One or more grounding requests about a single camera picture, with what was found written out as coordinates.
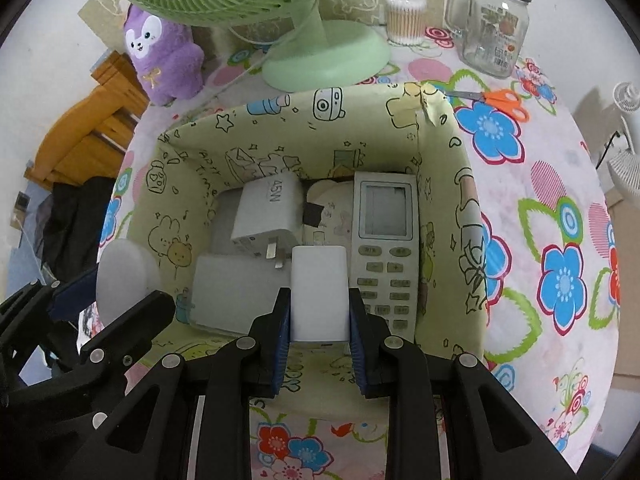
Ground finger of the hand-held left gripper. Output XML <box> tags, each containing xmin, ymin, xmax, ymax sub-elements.
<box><xmin>0</xmin><ymin>265</ymin><xmax>101</xmax><ymax>361</ymax></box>
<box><xmin>77</xmin><ymin>289</ymin><xmax>177</xmax><ymax>388</ymax></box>

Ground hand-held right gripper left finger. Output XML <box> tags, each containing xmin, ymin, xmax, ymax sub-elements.
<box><xmin>82</xmin><ymin>287</ymin><xmax>292</xmax><ymax>480</ymax></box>

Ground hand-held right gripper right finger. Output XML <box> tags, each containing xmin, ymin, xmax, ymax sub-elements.
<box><xmin>348</xmin><ymin>287</ymin><xmax>563</xmax><ymax>480</ymax></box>

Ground white round case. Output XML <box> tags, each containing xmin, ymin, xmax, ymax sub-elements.
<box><xmin>96</xmin><ymin>239</ymin><xmax>162</xmax><ymax>331</ymax></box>

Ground white rectangular block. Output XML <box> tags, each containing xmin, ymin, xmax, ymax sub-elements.
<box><xmin>290</xmin><ymin>245</ymin><xmax>351</xmax><ymax>343</ymax></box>

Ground translucent plastic case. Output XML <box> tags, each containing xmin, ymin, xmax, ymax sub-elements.
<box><xmin>191</xmin><ymin>254</ymin><xmax>293</xmax><ymax>336</ymax></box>

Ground white remote control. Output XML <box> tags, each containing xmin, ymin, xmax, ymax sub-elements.
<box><xmin>347</xmin><ymin>171</ymin><xmax>423</xmax><ymax>343</ymax></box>

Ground white charger plug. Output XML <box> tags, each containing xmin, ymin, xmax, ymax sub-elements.
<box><xmin>230</xmin><ymin>174</ymin><xmax>307</xmax><ymax>271</ymax></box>

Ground cream round bear-eared mirror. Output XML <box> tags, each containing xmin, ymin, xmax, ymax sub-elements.
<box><xmin>300</xmin><ymin>180</ymin><xmax>357</xmax><ymax>256</ymax></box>

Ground printed pale green storage box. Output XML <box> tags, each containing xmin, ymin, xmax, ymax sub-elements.
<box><xmin>120</xmin><ymin>81</ymin><xmax>496</xmax><ymax>418</ymax></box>

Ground black cloth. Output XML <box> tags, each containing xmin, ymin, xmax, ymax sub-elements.
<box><xmin>37</xmin><ymin>175</ymin><xmax>126</xmax><ymax>286</ymax></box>

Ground wooden chair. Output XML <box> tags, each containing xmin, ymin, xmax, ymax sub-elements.
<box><xmin>25</xmin><ymin>50</ymin><xmax>151</xmax><ymax>192</ymax></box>

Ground purple plush toy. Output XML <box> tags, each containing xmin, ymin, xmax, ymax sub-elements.
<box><xmin>122</xmin><ymin>2</ymin><xmax>205</xmax><ymax>107</ymax></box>

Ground green desk fan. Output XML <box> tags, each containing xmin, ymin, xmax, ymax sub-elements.
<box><xmin>102</xmin><ymin>0</ymin><xmax>391</xmax><ymax>93</ymax></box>

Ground small white fan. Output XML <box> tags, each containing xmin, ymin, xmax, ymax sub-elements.
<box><xmin>606</xmin><ymin>81</ymin><xmax>640</xmax><ymax>193</ymax></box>

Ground cotton swab jar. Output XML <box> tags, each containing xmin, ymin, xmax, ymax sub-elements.
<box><xmin>382</xmin><ymin>0</ymin><xmax>428</xmax><ymax>46</ymax></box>

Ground glass mug jar green lid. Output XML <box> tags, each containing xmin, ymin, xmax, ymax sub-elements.
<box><xmin>444</xmin><ymin>0</ymin><xmax>532</xmax><ymax>79</ymax></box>

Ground orange-handled scissors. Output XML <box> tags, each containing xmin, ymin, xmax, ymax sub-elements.
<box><xmin>445</xmin><ymin>88</ymin><xmax>531</xmax><ymax>123</ymax></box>

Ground black fan cable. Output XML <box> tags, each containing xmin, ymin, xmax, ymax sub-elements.
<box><xmin>594</xmin><ymin>131</ymin><xmax>622</xmax><ymax>168</ymax></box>

